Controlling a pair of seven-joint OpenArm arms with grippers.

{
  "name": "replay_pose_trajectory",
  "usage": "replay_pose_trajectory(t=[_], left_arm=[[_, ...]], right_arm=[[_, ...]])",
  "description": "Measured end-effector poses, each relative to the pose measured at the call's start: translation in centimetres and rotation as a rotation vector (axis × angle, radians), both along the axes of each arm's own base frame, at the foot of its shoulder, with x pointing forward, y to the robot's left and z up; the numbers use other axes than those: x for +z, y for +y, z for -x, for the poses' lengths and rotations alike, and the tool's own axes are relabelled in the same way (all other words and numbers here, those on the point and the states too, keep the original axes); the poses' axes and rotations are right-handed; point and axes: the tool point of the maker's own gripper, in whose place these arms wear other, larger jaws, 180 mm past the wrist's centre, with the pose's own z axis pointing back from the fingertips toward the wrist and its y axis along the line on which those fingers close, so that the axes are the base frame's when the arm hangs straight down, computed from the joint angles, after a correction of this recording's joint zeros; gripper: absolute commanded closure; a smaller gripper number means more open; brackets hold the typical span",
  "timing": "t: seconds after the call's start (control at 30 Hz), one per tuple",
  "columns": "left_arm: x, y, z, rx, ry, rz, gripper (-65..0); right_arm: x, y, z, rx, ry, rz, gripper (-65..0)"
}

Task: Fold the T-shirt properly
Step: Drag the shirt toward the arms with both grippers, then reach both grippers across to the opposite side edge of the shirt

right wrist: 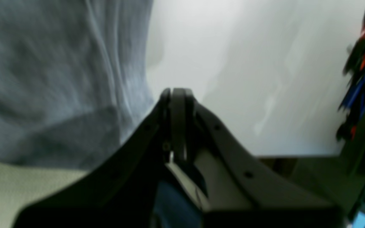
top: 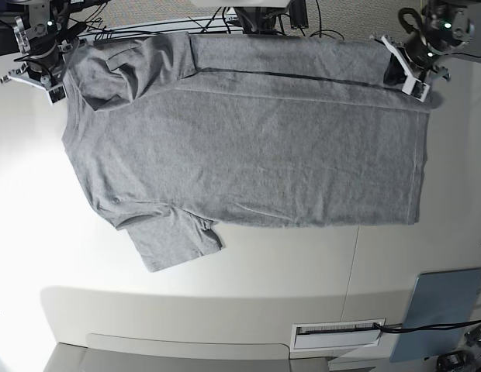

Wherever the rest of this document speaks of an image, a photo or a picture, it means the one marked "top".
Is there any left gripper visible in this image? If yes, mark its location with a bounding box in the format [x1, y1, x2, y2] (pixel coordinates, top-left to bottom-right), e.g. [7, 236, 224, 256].
[370, 34, 451, 88]

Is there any blue-grey panel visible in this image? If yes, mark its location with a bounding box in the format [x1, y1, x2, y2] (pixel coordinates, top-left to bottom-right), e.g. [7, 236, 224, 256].
[389, 267, 481, 363]

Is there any black cable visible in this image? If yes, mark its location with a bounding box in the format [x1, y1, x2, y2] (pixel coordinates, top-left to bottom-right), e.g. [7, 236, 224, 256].
[374, 319, 481, 334]

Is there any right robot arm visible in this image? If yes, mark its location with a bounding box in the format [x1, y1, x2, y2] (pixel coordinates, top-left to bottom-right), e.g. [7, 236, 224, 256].
[0, 1, 102, 101]

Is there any robot base stand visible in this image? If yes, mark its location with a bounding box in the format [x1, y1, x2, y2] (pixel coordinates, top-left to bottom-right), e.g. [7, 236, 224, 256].
[221, 1, 309, 36]

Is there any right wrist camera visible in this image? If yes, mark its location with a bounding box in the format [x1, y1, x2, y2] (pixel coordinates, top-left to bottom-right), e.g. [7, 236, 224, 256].
[46, 84, 66, 105]

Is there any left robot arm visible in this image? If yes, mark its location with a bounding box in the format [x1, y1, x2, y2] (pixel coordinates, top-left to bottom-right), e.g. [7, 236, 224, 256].
[378, 1, 475, 86]

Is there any grey T-shirt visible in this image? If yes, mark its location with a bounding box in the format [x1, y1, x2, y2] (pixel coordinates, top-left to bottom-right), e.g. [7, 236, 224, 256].
[62, 33, 431, 272]

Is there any white cable grommet tray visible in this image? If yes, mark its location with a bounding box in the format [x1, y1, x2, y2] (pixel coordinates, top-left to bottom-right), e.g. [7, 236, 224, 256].
[289, 319, 386, 352]

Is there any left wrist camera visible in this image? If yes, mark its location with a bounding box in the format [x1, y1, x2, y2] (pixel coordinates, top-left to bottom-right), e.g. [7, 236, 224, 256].
[402, 75, 431, 102]

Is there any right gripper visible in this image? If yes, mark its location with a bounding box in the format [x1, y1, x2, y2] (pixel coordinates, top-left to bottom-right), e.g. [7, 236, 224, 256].
[0, 37, 88, 90]

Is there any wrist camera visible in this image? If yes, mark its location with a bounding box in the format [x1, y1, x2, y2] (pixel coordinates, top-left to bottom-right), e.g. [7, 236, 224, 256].
[402, 75, 431, 102]
[46, 84, 66, 105]

